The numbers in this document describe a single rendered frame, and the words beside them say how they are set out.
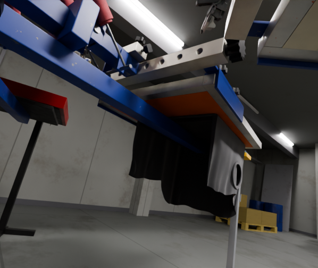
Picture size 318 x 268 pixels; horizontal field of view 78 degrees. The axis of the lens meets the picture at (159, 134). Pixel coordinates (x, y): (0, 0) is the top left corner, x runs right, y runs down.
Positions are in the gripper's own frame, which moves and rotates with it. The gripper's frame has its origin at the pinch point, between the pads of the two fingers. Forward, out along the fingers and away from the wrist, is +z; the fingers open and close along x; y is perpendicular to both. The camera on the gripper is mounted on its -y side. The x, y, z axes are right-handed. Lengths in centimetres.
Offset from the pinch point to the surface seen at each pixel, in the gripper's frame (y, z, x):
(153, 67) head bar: -20, 30, -54
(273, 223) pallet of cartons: 441, 273, 286
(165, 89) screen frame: -13, 36, -52
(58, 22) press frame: -46, 30, -68
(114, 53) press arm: -33, 31, -56
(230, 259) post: 69, 117, -35
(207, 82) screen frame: -2, 28, -62
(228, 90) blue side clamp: 7, 27, -57
